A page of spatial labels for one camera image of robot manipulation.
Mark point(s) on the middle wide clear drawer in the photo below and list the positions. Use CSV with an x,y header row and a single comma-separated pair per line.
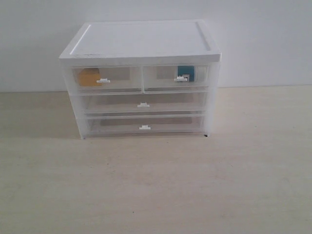
x,y
161,102

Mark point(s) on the wide clear drawer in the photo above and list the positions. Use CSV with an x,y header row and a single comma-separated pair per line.
x,y
161,102
101,126

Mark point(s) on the white capped blue bottle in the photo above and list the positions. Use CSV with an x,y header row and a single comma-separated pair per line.
x,y
192,73

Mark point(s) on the bottom wide clear drawer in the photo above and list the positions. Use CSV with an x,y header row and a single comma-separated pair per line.
x,y
101,126

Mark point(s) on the white plastic drawer cabinet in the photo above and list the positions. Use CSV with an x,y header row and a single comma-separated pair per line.
x,y
140,44

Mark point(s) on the yellow triangular sponge block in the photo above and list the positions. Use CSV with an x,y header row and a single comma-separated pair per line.
x,y
89,77

